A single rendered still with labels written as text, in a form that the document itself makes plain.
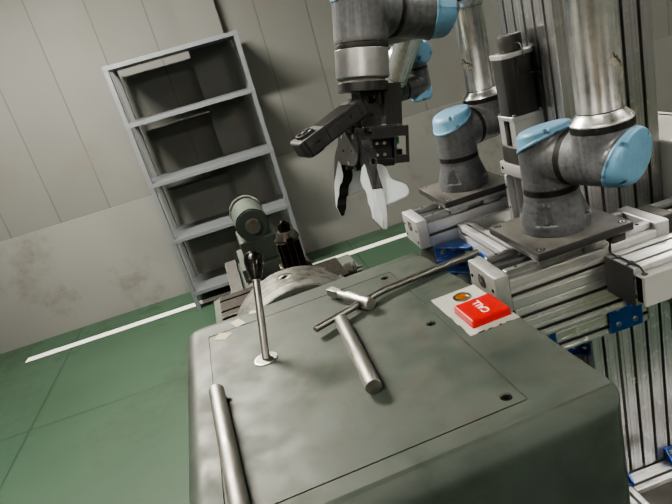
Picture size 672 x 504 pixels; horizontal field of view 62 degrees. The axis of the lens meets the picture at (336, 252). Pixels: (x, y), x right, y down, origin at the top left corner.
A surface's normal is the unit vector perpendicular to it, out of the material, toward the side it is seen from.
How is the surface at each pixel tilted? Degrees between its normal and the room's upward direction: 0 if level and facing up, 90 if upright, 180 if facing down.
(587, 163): 91
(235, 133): 90
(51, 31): 90
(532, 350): 0
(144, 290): 90
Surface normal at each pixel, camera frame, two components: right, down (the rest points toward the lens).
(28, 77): 0.21, 0.30
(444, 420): -0.26, -0.90
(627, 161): 0.57, 0.27
